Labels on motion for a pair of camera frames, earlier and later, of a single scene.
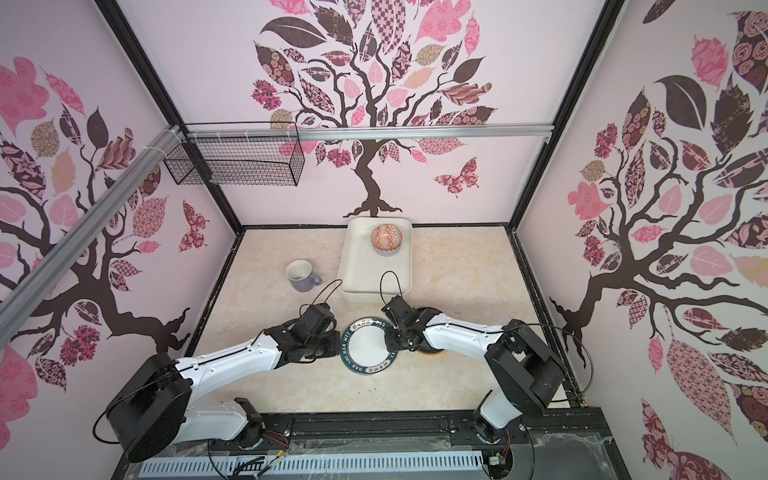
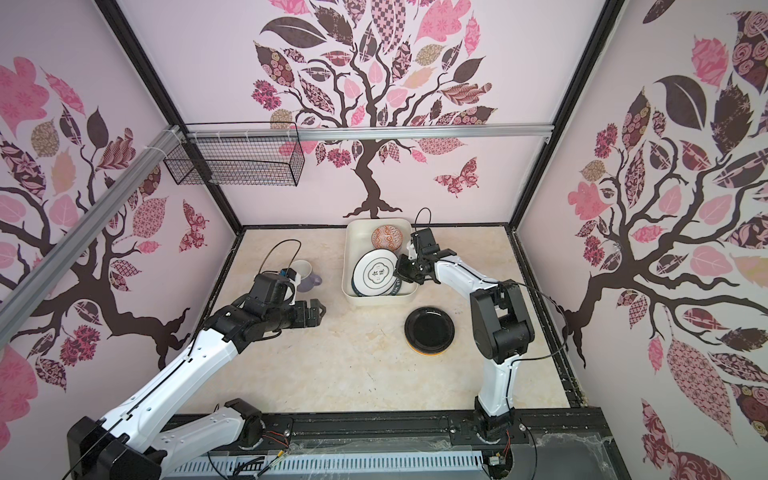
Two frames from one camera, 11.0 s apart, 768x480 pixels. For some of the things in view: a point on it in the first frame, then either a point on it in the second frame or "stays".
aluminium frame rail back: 349,132 stays
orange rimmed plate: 438,353 stays
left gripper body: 323,347 → 281,317
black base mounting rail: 559,444 stays
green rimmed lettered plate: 364,350 → 393,292
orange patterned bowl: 386,237 stays
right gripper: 389,340 → 400,270
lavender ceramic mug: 301,275 stays
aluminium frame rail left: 21,301 stays
